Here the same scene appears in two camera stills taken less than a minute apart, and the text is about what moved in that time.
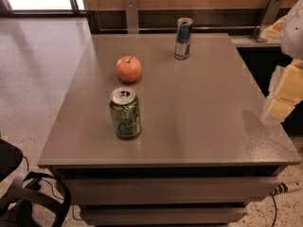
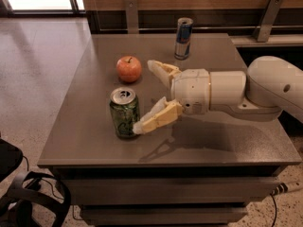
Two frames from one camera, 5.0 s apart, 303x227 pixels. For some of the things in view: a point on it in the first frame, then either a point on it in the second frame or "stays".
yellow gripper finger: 289,91 -> 162,113
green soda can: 126,113 stays
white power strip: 287,186 stays
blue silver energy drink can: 183,39 stays
